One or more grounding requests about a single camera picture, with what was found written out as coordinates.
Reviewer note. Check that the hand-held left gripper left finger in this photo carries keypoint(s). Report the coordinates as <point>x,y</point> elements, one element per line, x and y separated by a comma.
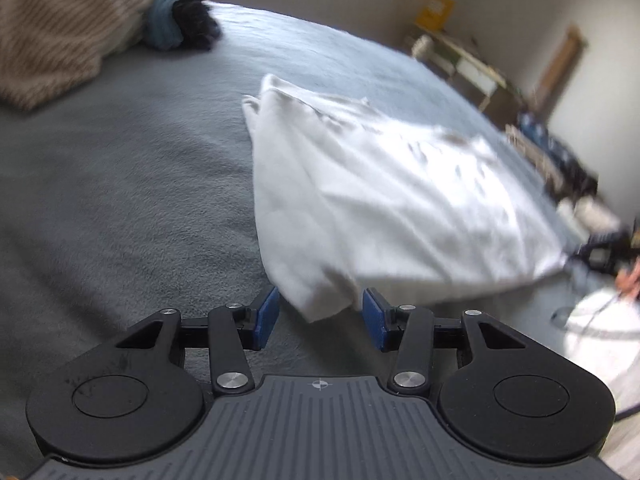
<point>265,317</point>

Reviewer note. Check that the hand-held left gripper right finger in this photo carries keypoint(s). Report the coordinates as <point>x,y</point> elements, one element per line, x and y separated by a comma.
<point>375,317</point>

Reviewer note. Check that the white sweatshirt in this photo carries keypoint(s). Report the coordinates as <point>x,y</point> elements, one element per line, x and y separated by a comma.
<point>380,185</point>

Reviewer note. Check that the person's right hand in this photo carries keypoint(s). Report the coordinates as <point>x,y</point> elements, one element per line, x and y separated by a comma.
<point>631,282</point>

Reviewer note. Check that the blue plaid folded cloth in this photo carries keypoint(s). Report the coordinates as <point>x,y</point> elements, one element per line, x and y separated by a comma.
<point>555,150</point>

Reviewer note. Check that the beige folded cloth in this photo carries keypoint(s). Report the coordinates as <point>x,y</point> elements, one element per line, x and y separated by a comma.
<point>525,152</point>

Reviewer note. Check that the long cardboard piece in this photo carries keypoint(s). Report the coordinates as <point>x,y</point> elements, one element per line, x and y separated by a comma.
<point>565,60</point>

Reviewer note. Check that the white wooden shelf unit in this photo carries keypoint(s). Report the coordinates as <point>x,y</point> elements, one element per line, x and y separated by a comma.
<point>470,67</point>

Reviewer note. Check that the cream bedpost finial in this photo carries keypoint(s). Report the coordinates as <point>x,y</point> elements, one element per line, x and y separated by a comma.
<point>421,46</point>

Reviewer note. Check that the yellow box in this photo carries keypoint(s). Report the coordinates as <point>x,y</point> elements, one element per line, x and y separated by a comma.
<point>436,10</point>

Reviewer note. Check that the black garment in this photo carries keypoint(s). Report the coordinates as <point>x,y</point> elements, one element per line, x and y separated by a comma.
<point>197,20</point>

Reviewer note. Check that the blue-grey garment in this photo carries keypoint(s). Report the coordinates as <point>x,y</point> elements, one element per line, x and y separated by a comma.
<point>162,20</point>

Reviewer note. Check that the beige checkered blanket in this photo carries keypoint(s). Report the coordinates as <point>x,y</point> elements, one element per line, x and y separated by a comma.
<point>55,25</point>

